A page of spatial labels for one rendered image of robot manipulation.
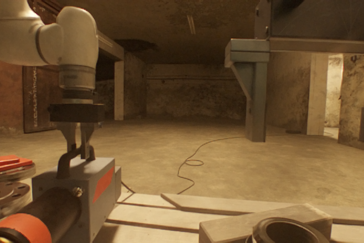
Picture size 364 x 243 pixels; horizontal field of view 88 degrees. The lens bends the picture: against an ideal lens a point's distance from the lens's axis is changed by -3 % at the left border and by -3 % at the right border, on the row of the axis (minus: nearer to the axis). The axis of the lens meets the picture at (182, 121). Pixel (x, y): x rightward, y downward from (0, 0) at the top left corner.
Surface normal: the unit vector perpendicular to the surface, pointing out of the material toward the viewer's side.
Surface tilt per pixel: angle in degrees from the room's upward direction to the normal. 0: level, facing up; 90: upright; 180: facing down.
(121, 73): 90
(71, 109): 90
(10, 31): 106
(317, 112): 90
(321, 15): 90
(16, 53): 132
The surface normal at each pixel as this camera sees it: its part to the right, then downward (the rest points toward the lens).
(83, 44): 0.66, 0.09
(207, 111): -0.14, 0.07
